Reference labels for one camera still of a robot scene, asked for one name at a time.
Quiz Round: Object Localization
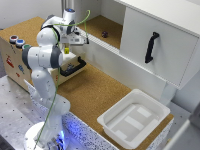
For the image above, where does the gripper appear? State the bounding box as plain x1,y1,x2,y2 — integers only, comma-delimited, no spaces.
61,32,90,47

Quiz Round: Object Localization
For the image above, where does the wooden drawer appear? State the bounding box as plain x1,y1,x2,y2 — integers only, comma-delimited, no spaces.
49,49,85,79

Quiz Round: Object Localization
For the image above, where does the white cabinet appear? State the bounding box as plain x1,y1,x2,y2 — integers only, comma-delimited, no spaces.
73,0,200,105

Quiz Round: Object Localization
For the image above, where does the green button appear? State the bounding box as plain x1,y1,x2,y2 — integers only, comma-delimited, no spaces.
21,43,32,52

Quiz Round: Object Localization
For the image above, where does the blue button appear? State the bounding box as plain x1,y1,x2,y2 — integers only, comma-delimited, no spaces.
15,38,26,48

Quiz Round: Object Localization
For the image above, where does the red button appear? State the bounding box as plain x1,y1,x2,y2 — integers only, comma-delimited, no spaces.
9,34,19,44

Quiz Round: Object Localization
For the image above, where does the wooden drawer box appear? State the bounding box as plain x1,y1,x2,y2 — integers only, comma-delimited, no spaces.
0,16,84,92

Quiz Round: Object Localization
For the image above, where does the white sliding door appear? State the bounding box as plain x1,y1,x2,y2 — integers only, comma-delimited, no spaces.
118,6,200,89

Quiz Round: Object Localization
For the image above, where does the white plastic box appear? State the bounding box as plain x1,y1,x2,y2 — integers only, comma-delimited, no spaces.
96,88,172,150

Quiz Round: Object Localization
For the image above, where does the black drawer handle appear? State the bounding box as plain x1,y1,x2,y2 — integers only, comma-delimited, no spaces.
59,56,87,77

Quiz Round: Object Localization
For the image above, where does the green cable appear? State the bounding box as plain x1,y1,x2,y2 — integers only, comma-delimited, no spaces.
32,9,92,150

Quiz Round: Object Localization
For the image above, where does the black door handle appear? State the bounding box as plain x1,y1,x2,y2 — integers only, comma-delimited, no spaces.
144,31,161,65

